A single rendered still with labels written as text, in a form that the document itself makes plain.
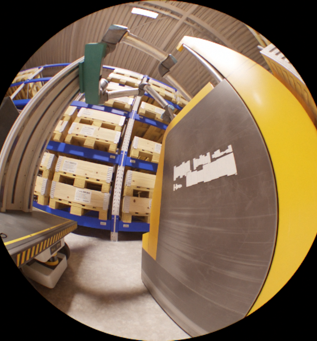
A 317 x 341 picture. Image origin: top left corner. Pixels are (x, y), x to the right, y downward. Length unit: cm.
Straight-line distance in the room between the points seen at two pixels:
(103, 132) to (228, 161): 162
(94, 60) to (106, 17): 706
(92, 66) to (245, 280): 128
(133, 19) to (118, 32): 642
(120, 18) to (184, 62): 458
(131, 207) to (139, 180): 37
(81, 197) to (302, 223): 156
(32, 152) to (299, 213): 109
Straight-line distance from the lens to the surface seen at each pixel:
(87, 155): 162
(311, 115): 34
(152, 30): 738
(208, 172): 26
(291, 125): 29
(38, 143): 90
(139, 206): 145
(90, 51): 105
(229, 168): 23
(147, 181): 151
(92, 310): 63
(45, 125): 95
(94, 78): 112
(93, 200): 141
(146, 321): 59
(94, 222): 150
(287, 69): 31
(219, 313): 34
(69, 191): 149
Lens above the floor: 51
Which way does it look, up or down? 19 degrees up
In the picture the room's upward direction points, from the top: 3 degrees clockwise
